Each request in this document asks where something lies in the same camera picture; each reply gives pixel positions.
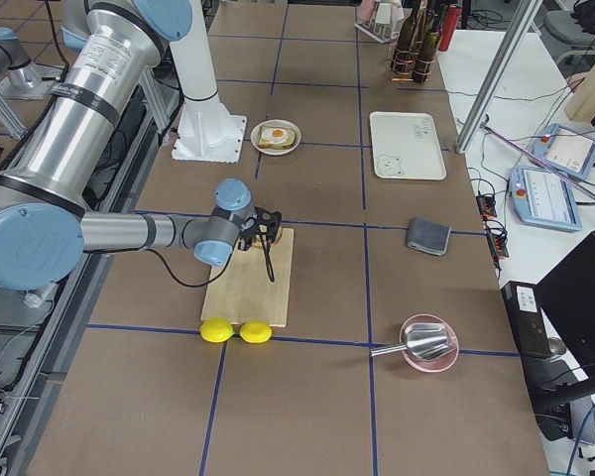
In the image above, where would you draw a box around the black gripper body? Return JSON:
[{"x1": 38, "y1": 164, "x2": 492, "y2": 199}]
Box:
[{"x1": 237, "y1": 217, "x2": 278, "y2": 251}]

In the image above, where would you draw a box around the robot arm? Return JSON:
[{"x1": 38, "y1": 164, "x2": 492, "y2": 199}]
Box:
[
  {"x1": 0, "y1": 27, "x2": 48, "y2": 100},
  {"x1": 0, "y1": 1, "x2": 279, "y2": 291}
]

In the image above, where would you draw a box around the cream bear print tray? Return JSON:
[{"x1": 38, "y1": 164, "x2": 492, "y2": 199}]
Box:
[{"x1": 369, "y1": 111, "x2": 447, "y2": 181}]

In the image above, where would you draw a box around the wooden cutting board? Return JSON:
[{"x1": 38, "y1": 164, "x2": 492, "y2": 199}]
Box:
[{"x1": 200, "y1": 227, "x2": 295, "y2": 327}]

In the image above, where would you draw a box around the white round plate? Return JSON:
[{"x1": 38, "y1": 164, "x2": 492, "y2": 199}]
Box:
[{"x1": 250, "y1": 119, "x2": 301, "y2": 156}]

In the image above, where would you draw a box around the fried egg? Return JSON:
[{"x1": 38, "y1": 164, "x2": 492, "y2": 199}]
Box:
[{"x1": 258, "y1": 126, "x2": 295, "y2": 148}]

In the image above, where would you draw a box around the yellow lemon half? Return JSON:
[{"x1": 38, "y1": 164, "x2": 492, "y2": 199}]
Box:
[
  {"x1": 199, "y1": 317, "x2": 234, "y2": 343},
  {"x1": 240, "y1": 321, "x2": 273, "y2": 344}
]

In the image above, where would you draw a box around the grey folded cloth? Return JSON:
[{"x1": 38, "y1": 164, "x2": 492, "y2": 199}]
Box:
[{"x1": 407, "y1": 217, "x2": 452, "y2": 256}]

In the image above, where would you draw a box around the metal scoop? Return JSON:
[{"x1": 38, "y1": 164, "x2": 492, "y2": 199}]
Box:
[{"x1": 370, "y1": 322, "x2": 455, "y2": 362}]

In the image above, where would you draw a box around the pink bowl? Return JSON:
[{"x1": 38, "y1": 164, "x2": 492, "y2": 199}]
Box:
[{"x1": 399, "y1": 313, "x2": 460, "y2": 373}]

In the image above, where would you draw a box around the dark green wine bottle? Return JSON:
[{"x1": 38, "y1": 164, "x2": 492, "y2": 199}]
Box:
[{"x1": 412, "y1": 12, "x2": 443, "y2": 83}]

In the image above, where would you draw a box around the black box device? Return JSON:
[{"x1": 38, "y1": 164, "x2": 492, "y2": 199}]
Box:
[{"x1": 501, "y1": 281, "x2": 551, "y2": 359}]

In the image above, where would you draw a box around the blue teach pendant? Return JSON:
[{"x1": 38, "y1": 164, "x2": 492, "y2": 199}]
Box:
[
  {"x1": 533, "y1": 123, "x2": 595, "y2": 180},
  {"x1": 509, "y1": 166, "x2": 582, "y2": 232}
]

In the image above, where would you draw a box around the red cylinder can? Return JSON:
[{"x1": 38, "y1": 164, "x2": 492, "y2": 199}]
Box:
[{"x1": 438, "y1": 4, "x2": 462, "y2": 52}]

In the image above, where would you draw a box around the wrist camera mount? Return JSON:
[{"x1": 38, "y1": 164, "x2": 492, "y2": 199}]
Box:
[{"x1": 238, "y1": 206, "x2": 282, "y2": 251}]

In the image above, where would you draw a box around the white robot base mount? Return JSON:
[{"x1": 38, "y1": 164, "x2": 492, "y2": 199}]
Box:
[{"x1": 170, "y1": 1, "x2": 247, "y2": 164}]

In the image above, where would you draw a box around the copper wire bottle rack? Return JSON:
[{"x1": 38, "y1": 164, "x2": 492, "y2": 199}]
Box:
[{"x1": 390, "y1": 42, "x2": 436, "y2": 82}]

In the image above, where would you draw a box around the white wire cup rack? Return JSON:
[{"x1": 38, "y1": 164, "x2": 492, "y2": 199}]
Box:
[{"x1": 354, "y1": 0, "x2": 405, "y2": 44}]

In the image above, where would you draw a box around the aluminium frame post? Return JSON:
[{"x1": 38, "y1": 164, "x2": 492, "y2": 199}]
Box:
[{"x1": 455, "y1": 0, "x2": 543, "y2": 154}]

